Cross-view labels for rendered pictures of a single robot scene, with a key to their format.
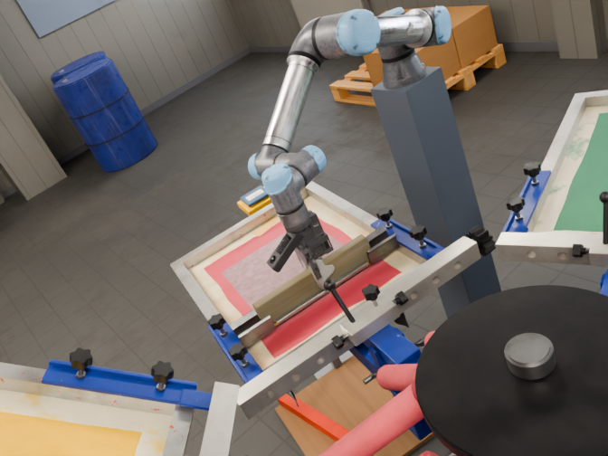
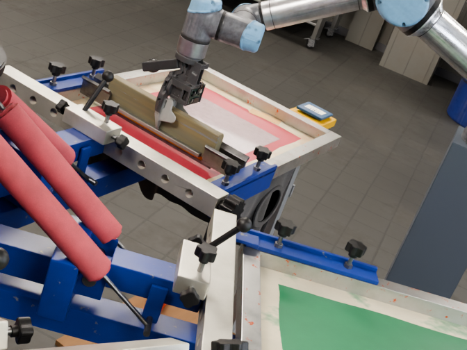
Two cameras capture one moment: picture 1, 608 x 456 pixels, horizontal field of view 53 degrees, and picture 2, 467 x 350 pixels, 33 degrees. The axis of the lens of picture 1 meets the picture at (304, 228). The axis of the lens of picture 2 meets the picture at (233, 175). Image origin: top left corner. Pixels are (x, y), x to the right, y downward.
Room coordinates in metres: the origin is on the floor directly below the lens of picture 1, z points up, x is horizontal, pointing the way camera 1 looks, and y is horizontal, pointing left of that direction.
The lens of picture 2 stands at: (0.00, -1.34, 1.80)
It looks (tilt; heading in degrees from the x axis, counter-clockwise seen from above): 24 degrees down; 38
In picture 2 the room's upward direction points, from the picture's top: 20 degrees clockwise
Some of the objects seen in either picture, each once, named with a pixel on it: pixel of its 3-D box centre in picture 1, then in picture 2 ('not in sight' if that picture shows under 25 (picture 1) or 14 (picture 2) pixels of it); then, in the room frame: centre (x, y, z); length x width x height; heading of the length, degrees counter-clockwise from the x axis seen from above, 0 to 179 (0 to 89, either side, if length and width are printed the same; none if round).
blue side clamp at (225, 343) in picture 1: (239, 356); (71, 89); (1.26, 0.29, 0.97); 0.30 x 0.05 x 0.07; 15
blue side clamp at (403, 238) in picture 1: (408, 243); (237, 185); (1.41, -0.25, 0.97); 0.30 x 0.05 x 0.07; 15
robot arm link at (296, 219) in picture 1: (292, 213); (192, 47); (1.38, 0.01, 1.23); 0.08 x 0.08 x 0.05
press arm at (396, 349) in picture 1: (389, 345); (71, 145); (1.03, -0.06, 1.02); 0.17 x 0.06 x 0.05; 15
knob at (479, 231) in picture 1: (477, 243); (225, 208); (1.23, -0.38, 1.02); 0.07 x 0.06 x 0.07; 15
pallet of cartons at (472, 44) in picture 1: (406, 56); not in sight; (5.01, -1.40, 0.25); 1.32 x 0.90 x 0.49; 26
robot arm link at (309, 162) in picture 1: (299, 166); (240, 30); (1.45, -0.06, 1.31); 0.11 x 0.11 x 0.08; 40
